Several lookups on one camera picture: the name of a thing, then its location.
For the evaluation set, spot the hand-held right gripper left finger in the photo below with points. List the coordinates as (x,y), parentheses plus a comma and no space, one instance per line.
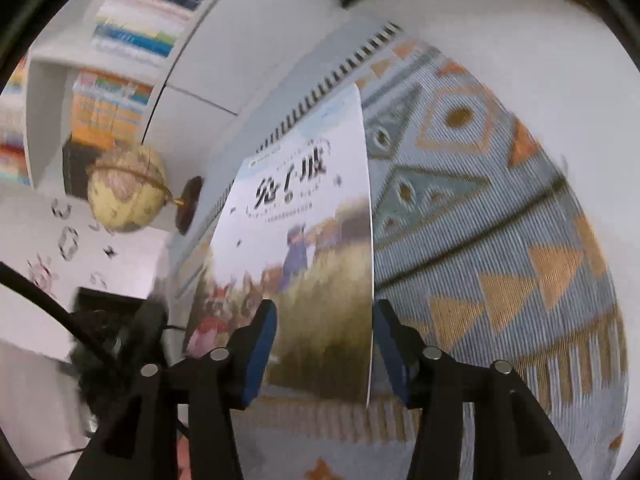
(260,355)

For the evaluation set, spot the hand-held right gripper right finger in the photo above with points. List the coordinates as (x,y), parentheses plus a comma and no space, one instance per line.
(395,355)

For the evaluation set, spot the white yellow field cover book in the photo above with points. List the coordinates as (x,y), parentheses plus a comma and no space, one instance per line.
(300,240)

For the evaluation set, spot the row of dark hardcover books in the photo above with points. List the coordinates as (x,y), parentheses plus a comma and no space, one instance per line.
(77,170)

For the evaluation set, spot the row of orange yellow books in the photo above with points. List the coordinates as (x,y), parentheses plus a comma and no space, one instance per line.
(105,110)

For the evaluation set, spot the row of colourful thin books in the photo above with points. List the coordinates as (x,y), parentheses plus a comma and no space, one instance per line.
(12,125)

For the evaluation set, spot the row of white blue books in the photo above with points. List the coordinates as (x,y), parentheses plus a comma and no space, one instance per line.
(140,25)

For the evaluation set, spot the patterned woven mat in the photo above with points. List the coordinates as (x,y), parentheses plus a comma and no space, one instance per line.
(475,260)

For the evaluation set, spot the antique yellow desk globe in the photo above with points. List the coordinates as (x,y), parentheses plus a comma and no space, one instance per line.
(125,190)

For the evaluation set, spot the white bookshelf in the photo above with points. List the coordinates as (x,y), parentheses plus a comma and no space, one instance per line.
(210,75)

